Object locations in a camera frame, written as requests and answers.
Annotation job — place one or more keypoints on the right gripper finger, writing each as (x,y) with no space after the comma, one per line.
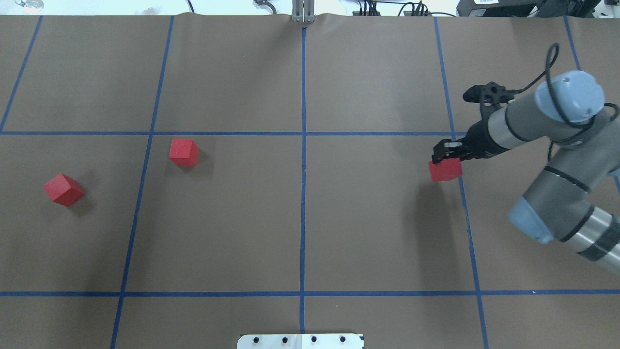
(444,145)
(450,154)

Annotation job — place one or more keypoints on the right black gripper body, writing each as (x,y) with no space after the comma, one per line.
(477,139)

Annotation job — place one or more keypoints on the red block placed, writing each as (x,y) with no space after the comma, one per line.
(446,170)
(63,190)
(184,152)

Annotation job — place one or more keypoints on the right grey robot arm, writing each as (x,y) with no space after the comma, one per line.
(570,110)

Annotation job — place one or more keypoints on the black device top right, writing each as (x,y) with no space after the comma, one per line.
(527,8)

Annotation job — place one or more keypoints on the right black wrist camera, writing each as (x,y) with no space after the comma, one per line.
(490,93)

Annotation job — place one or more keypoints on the aluminium frame post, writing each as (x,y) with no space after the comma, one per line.
(303,11)

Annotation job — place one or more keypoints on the white camera stand base plate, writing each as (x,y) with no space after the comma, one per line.
(302,341)

